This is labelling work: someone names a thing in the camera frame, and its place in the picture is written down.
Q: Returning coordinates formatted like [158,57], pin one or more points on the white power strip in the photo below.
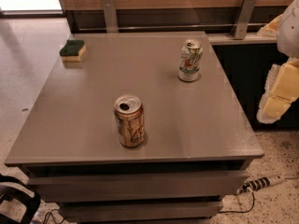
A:
[261,183]

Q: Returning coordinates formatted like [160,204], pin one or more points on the orange soda can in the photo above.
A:
[129,116]

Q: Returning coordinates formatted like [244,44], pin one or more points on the green yellow sponge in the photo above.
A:
[72,51]

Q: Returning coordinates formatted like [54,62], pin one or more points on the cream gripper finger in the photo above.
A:
[281,89]
[271,28]

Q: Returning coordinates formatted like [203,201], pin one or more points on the white green 7up can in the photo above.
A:
[191,54]

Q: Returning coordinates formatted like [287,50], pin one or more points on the right metal bracket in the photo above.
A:
[242,21]

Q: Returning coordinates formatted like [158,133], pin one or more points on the left metal bracket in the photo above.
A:
[110,15]

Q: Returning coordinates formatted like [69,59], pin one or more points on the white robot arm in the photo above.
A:
[288,31]

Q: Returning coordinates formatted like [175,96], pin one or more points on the metal bracket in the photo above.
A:
[242,21]
[110,15]

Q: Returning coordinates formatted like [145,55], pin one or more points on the black chair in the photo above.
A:
[10,193]

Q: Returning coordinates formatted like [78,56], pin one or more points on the grey drawer cabinet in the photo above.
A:
[119,139]

